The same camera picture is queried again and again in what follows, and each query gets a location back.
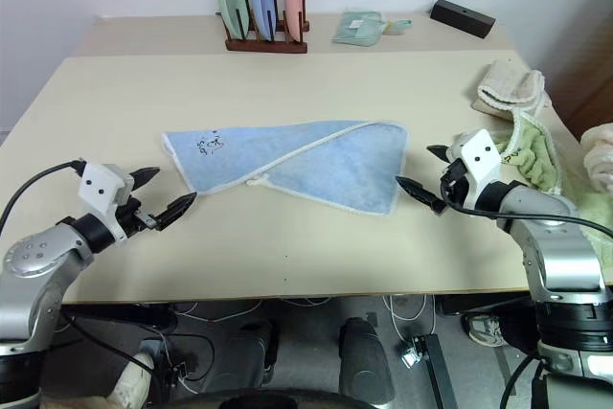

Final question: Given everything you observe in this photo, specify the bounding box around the pale pink cloth bundle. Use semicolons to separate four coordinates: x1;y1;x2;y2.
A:
579;123;613;194

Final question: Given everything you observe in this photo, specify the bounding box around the brown wooden plate rack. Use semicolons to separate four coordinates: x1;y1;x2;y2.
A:
223;0;309;55

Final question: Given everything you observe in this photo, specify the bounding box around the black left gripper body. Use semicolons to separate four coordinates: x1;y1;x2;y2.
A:
114;196;162;239

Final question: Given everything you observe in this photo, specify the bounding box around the black rectangular box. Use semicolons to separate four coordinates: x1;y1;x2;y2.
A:
428;0;497;40

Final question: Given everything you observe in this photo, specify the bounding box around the small electronic module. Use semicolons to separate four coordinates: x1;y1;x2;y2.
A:
400;340;424;370

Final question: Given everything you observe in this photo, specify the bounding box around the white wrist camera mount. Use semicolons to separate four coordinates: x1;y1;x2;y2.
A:
446;129;504;210
78;162;136;240

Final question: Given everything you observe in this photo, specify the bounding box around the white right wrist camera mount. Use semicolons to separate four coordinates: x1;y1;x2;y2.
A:
446;129;504;210

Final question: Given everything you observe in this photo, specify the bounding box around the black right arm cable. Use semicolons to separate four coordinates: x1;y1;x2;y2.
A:
439;173;613;240

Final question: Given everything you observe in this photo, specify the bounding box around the black metal bar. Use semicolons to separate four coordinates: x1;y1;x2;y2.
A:
412;333;459;409

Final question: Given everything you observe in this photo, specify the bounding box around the black table frame beam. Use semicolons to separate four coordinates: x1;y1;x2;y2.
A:
60;301;179;333

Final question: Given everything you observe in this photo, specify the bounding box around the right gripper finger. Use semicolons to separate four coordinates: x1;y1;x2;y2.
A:
396;176;447;216
425;143;454;164

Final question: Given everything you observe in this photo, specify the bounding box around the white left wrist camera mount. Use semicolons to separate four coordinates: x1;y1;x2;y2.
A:
78;162;136;240

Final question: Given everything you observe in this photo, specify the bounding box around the folded cream towel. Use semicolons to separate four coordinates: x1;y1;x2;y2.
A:
469;58;553;119

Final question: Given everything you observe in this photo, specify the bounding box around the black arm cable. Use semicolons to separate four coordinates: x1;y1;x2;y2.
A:
439;173;613;240
0;158;86;238

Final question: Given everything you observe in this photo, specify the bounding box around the green towel with white trim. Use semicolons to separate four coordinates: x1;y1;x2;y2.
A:
492;109;613;242

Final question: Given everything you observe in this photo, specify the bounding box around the white floor cable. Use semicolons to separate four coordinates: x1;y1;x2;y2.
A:
381;293;435;351
174;297;332;327

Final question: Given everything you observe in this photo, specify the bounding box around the folded mint green cloth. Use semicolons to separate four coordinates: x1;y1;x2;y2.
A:
330;10;415;48

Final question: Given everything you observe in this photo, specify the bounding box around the grey and white sneaker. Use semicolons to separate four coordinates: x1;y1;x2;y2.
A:
461;311;505;348

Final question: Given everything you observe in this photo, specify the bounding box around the brown wooden door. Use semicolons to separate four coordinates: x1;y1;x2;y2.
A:
544;0;613;142

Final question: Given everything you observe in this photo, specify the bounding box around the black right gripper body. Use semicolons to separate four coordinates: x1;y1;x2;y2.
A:
439;158;474;213

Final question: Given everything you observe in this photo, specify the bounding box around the light blue towel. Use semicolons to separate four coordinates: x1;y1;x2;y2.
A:
161;119;410;216

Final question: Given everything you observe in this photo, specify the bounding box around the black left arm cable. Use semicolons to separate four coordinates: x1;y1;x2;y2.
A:
0;158;86;238

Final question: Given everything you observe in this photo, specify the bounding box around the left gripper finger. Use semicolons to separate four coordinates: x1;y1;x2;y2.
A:
152;191;199;232
129;166;161;193

